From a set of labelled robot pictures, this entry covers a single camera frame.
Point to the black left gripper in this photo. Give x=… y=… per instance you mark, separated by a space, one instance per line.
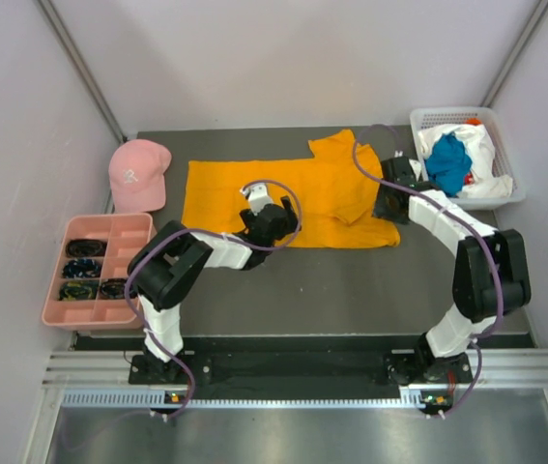
x=288 y=227

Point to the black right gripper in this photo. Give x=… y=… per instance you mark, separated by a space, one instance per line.
x=381 y=212

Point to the orange t shirt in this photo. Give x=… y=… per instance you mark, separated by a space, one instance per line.
x=336 y=198

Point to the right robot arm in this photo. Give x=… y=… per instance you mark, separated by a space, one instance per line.
x=490 y=278

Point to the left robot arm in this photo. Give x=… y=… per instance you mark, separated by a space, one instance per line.
x=163 y=272

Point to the blue t shirt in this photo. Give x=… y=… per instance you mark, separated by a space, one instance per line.
x=448 y=164

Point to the white plastic laundry basket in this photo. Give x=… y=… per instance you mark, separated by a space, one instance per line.
x=425 y=118

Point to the white t shirt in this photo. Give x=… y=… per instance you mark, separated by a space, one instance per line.
x=481 y=182

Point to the orange garment in basket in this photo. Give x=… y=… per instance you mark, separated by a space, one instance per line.
x=473 y=121

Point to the pink baseball cap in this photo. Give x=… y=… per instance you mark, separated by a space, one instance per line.
x=136 y=176

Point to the dark patterned socks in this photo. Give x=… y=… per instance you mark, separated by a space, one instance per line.
x=113 y=288

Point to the blue patterned socks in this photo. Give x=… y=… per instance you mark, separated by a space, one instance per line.
x=83 y=268

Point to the black folded socks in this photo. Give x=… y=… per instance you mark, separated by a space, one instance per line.
x=84 y=248

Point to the pink divided organizer tray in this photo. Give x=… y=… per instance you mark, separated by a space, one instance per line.
x=125 y=236

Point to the green patterned socks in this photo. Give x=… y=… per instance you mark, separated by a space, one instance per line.
x=78 y=290

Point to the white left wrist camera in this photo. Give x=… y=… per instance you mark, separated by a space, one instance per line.
x=257 y=196

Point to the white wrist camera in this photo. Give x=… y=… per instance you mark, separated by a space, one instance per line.
x=415 y=164
x=257 y=196

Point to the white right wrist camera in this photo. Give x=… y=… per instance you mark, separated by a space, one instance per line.
x=415 y=164

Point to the aluminium frame rail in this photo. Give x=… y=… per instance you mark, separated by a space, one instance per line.
x=109 y=379

